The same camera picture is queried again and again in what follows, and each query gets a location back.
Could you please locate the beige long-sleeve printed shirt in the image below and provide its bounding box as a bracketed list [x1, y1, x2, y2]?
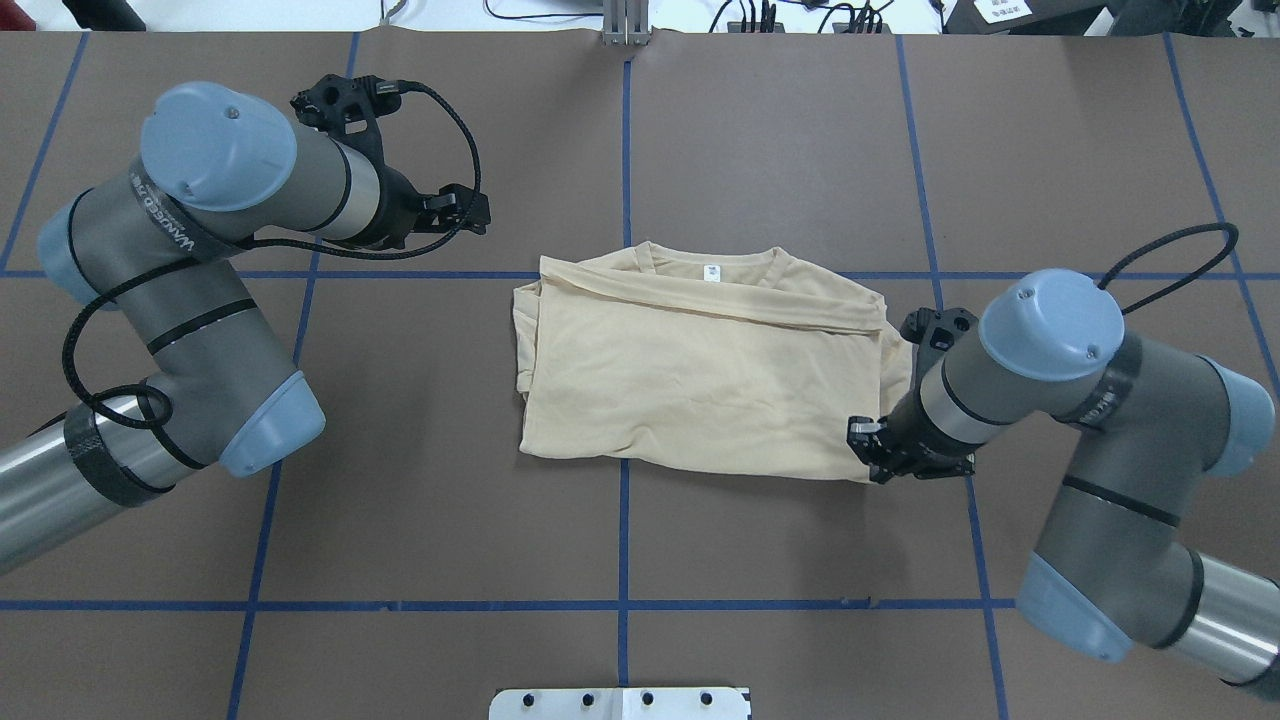
[512, 242, 913, 483]

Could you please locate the black box with white label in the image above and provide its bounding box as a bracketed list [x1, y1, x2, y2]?
[943, 1, 1242, 37]

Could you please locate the black power strip with plugs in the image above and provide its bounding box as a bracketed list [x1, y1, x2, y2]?
[708, 1, 893, 35]

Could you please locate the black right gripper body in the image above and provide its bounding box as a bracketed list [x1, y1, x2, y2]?
[876, 395, 977, 484]

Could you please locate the grey aluminium frame post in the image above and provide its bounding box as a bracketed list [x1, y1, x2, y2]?
[602, 0, 652, 46]

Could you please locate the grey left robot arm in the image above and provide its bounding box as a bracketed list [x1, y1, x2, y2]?
[1, 76, 492, 571]

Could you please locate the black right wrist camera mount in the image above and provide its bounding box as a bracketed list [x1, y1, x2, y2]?
[899, 307, 980, 352]

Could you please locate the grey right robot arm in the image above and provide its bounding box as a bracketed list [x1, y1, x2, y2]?
[847, 268, 1279, 702]

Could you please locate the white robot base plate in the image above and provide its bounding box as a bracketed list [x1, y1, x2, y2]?
[488, 685, 753, 719]

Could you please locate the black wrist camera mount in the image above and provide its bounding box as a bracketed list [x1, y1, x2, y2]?
[899, 307, 980, 352]
[289, 74, 403, 138]

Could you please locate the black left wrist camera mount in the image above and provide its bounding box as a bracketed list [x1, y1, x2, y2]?
[289, 74, 403, 138]

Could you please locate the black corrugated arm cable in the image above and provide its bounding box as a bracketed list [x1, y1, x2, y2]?
[1094, 222, 1242, 316]
[61, 79, 483, 430]

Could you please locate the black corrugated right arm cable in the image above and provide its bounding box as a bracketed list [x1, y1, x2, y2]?
[1094, 222, 1242, 316]

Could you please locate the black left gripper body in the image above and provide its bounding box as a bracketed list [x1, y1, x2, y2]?
[375, 167, 425, 251]

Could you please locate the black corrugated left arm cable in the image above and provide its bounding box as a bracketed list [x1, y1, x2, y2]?
[61, 79, 483, 430]

